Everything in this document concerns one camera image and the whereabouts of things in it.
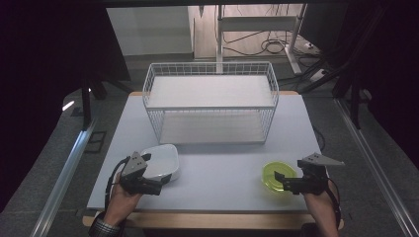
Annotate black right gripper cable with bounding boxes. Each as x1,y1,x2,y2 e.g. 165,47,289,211
325,177,342,229

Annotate white metal desk frame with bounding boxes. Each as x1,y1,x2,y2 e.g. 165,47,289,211
215,3,308,75

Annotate black stand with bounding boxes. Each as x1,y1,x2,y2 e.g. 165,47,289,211
80,77,109,131

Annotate black cable beside table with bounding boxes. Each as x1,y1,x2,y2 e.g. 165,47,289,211
312,124,327,153

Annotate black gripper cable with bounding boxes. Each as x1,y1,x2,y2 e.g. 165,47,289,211
104,156,131,210
325,177,342,229

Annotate white wire rack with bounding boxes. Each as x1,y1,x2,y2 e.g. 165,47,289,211
141,61,281,146

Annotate white square bowl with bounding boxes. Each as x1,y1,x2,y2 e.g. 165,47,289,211
139,143,181,183

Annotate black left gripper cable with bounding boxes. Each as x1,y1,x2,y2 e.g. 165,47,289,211
104,156,131,210

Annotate black floor vent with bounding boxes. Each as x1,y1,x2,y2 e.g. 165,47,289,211
83,130,109,154

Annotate white panel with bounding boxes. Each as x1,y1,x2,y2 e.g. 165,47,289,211
106,6,194,56

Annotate person's left hand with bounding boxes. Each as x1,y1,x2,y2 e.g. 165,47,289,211
103,172,143,228

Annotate green translucent bowl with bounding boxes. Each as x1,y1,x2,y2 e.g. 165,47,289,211
261,160,298,195

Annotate wooden table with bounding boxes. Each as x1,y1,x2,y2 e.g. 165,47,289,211
82,90,345,231

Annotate white power strip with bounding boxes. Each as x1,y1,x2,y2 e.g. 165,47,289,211
309,68,331,83

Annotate aluminium rail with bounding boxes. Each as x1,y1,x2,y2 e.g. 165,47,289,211
31,119,99,237
334,98,419,237

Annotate person's right hand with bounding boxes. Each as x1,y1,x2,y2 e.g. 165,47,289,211
302,183,340,220

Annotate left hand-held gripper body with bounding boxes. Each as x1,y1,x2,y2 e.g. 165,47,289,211
119,151,163,197

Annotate black cables on floor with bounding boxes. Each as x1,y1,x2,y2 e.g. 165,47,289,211
221,29,290,57

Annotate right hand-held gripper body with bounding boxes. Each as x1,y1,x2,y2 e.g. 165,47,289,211
282,152,346,196

